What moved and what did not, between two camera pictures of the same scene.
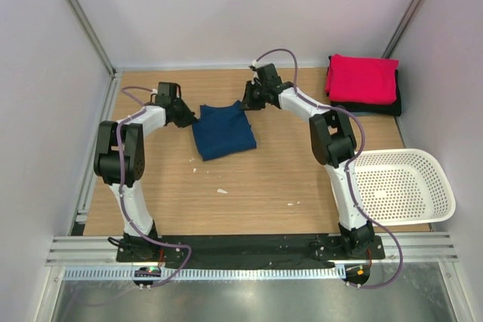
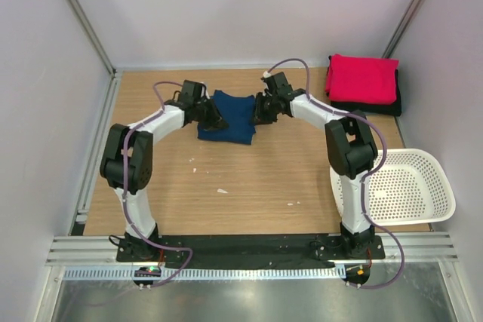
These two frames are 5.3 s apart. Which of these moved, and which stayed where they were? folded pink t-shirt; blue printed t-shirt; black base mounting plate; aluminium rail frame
Moved: blue printed t-shirt
Stayed: black base mounting plate; aluminium rail frame; folded pink t-shirt
